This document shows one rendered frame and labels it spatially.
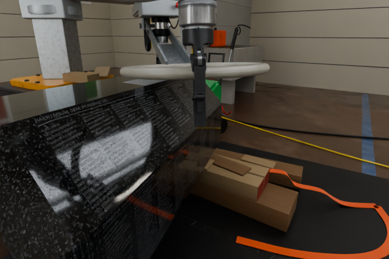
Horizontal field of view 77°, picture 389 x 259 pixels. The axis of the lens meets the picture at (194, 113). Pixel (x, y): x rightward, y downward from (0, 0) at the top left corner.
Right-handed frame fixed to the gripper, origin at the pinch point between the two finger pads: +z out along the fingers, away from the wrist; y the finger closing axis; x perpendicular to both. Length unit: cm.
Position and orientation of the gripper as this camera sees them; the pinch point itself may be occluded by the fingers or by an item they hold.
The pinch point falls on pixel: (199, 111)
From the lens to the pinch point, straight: 63.5
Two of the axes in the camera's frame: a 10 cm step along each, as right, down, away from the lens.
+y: -0.4, -2.4, 9.7
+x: -10.0, 0.3, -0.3
